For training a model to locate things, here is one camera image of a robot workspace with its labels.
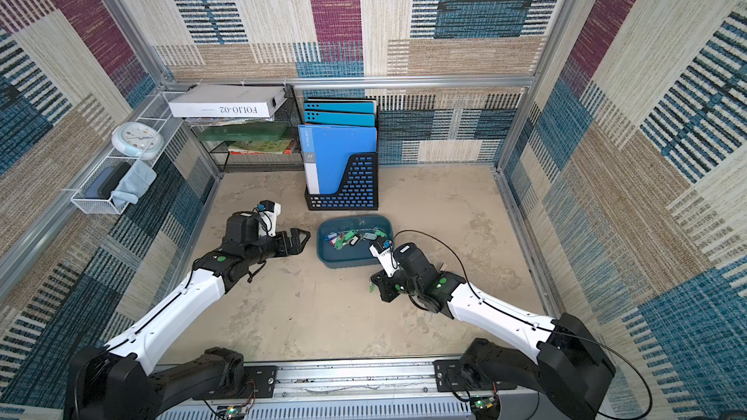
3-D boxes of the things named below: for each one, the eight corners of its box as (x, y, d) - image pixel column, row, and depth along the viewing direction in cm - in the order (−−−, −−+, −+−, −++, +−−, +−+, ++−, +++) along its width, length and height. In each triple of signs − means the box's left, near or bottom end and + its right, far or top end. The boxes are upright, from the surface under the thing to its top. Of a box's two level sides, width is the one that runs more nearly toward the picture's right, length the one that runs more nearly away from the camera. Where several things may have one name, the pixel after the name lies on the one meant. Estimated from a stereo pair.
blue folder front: (310, 207, 109) (291, 145, 86) (313, 188, 115) (297, 125, 92) (378, 207, 109) (377, 144, 86) (377, 187, 115) (377, 124, 92)
